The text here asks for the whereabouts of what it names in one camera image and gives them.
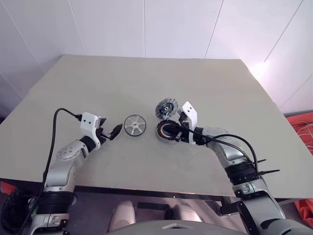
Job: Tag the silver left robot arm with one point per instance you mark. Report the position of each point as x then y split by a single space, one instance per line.
61 171

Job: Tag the small orange fabric bundle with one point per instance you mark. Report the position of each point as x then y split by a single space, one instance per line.
304 208

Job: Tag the grey robot torso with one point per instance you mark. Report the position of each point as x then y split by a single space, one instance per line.
171 231

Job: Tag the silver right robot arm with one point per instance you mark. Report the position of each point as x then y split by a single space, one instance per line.
232 156

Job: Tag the black round mesh object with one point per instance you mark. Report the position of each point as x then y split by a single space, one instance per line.
12 208

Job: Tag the large orange fabric bundle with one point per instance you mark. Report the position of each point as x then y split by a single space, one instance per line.
297 128

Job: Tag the round grey motor lid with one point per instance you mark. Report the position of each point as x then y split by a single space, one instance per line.
162 107

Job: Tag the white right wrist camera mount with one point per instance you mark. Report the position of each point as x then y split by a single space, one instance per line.
189 111

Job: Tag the dark table frame rail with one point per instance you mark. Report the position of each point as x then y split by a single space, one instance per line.
146 192

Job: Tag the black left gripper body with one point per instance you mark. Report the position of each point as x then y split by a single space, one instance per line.
104 137

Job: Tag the red-orange object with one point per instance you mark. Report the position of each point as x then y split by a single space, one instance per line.
6 187

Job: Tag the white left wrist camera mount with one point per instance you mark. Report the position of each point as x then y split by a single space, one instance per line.
88 121

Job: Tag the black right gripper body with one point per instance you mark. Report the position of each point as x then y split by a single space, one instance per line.
184 138

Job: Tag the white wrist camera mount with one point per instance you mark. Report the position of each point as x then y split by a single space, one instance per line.
88 121
189 111

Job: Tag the silver spoked rotor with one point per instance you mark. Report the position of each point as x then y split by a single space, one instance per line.
132 131

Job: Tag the beige rounded shape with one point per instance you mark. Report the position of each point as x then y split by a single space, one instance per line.
187 213
122 215

